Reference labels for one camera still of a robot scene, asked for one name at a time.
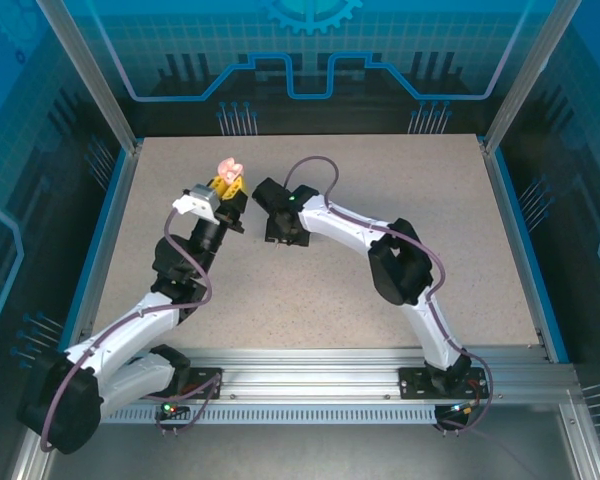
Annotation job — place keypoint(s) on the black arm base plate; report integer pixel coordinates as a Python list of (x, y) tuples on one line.
[(205, 373), (415, 385)]

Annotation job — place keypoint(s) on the aluminium front mounting rail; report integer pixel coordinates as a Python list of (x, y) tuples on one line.
[(305, 375)]

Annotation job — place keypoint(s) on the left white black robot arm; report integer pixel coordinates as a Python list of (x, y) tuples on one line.
[(125, 335)]

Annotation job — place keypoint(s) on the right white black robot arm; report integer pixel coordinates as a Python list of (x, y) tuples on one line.
[(340, 225)]

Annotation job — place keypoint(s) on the pink earbud charging case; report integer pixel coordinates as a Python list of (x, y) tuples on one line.
[(230, 170)]

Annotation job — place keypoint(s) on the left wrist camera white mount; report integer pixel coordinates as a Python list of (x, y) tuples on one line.
[(197, 202)]

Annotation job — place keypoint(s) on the aluminium frame post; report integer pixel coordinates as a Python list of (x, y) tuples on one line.
[(530, 75), (90, 75)]

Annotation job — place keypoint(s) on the blue trimmed aluminium side rail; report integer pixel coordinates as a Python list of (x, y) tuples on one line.
[(522, 250), (102, 250)]

